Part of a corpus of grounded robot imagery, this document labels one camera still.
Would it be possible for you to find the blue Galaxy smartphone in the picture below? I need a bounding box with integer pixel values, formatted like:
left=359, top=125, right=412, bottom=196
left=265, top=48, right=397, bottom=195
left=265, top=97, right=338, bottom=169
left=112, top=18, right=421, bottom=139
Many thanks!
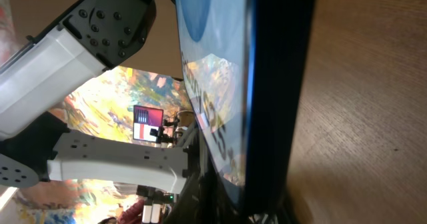
left=175, top=0, right=315, bottom=216

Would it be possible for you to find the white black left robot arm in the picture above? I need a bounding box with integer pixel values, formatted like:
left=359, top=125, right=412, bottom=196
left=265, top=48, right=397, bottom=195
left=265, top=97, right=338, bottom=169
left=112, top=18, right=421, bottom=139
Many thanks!
left=1, top=0, right=188, bottom=193

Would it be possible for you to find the distant computer monitor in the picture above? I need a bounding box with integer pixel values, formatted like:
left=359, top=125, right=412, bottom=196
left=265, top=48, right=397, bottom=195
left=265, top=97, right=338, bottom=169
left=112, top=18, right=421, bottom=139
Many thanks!
left=133, top=105, right=163, bottom=143

